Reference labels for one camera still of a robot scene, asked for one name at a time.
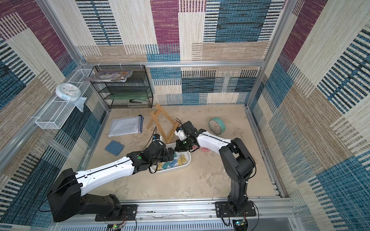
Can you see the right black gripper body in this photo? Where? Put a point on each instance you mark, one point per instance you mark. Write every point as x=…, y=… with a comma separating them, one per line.
x=179, y=145

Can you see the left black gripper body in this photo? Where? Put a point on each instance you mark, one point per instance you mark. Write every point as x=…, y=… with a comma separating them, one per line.
x=163, y=156

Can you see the white plastic storage box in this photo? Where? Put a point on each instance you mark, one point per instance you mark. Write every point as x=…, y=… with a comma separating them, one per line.
x=180, y=160

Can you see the small wooden easel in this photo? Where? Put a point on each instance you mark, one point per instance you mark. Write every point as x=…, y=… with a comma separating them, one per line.
x=165, y=124

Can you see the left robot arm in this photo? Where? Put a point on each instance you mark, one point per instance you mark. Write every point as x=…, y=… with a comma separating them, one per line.
x=70, y=193

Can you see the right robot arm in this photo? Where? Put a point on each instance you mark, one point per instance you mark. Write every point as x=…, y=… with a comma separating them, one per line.
x=236, y=158

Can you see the teal alarm clock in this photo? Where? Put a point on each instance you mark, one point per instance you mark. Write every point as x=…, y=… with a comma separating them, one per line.
x=217, y=126

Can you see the blue square cloth pad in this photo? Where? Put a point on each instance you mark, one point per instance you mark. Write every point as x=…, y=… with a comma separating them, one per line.
x=114, y=148

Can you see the clear zip document pouch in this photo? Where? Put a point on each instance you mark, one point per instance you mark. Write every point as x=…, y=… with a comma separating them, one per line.
x=126, y=126

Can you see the magazine on shelf top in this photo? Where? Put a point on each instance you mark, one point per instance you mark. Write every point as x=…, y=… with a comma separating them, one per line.
x=109, y=76

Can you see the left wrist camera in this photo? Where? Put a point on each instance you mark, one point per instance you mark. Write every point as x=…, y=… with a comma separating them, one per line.
x=157, y=137

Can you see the black wire mesh shelf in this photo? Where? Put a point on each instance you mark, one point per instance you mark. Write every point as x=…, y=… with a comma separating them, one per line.
x=133, y=92

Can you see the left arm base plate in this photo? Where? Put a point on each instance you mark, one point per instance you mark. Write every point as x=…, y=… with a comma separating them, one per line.
x=124, y=212

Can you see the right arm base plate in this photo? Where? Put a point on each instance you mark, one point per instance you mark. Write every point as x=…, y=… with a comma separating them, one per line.
x=225, y=209

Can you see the white round wall clock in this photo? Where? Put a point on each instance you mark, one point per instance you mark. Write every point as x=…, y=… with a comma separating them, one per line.
x=68, y=92

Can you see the white wire wall basket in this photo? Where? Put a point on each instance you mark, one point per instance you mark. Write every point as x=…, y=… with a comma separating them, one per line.
x=55, y=114

